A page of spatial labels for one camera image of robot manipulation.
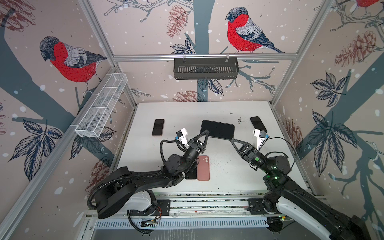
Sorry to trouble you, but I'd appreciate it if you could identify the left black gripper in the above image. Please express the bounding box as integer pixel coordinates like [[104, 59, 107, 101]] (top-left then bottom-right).
[[180, 130, 207, 175]]

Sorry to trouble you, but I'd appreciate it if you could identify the black phone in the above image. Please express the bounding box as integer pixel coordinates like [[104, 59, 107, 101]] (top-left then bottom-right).
[[200, 119, 236, 141], [185, 166, 197, 180], [250, 116, 268, 134], [152, 119, 165, 137]]

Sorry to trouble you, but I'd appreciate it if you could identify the pink phone case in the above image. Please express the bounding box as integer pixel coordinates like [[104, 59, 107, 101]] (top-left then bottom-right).
[[197, 156, 210, 181]]

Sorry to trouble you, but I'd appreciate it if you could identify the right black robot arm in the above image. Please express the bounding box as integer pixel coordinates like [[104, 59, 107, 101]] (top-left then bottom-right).
[[231, 139, 371, 240]]

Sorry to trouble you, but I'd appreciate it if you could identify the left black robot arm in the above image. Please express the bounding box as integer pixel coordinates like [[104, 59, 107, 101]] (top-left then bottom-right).
[[87, 130, 209, 219]]

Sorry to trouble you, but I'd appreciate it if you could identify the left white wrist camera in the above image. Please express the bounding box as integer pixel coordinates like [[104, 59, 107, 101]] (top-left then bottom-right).
[[175, 128, 189, 148]]

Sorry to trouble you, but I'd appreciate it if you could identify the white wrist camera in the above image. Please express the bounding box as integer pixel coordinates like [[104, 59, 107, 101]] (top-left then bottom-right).
[[253, 129, 269, 150], [175, 128, 189, 148]]

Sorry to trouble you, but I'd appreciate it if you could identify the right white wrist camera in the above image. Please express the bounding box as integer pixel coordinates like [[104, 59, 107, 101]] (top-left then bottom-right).
[[253, 129, 269, 150]]

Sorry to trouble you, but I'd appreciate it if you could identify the black hanging wire basket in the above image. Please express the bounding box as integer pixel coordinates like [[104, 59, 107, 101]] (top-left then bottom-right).
[[174, 58, 239, 80]]

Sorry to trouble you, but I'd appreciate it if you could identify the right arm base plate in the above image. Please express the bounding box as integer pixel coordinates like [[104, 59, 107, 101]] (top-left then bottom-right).
[[247, 198, 280, 215]]

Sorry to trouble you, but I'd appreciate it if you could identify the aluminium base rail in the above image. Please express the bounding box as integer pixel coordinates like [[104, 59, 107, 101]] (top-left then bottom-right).
[[86, 191, 328, 220]]

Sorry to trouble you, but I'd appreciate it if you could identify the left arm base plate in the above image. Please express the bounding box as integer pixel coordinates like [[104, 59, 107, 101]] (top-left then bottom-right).
[[128, 200, 171, 217]]

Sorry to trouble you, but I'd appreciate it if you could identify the white mesh wall tray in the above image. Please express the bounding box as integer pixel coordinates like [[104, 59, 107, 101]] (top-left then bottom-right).
[[75, 73, 128, 138]]

